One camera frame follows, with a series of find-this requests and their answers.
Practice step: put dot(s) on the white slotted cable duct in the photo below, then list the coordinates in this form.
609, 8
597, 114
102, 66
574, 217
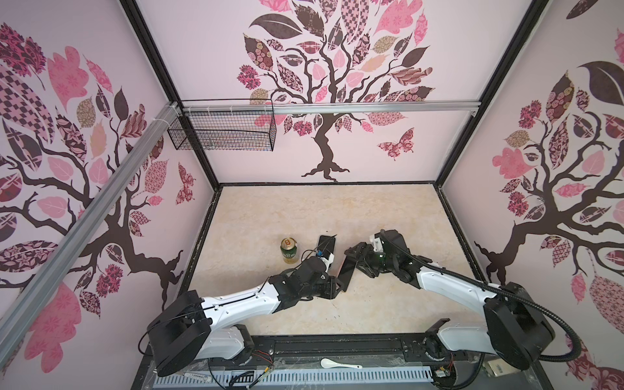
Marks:
285, 378

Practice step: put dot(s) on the green gold drink can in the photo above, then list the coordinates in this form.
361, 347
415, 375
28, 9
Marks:
288, 248

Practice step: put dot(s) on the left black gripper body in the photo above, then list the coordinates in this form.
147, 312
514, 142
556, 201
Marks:
312, 292

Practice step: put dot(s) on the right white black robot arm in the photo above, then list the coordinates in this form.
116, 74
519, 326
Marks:
509, 327

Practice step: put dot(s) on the grey aluminium rail back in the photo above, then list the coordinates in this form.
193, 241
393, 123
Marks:
333, 108

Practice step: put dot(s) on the grey aluminium rail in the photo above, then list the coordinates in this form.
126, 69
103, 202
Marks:
37, 293
333, 108

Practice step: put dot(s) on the black wire basket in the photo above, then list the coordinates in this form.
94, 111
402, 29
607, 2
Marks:
235, 124

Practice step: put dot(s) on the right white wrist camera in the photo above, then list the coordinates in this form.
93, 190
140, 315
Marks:
376, 243

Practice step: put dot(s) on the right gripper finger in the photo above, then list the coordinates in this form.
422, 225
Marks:
358, 251
367, 270

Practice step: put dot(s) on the grey aluminium rail left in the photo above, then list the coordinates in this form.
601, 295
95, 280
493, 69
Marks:
37, 293

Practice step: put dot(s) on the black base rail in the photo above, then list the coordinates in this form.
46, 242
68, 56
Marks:
341, 346

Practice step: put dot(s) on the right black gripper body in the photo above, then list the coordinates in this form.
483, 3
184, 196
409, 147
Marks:
382, 262

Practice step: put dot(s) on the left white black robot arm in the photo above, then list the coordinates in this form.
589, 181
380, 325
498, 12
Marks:
195, 328

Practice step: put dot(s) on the white plastic spoon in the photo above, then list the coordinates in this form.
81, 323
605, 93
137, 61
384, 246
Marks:
327, 363

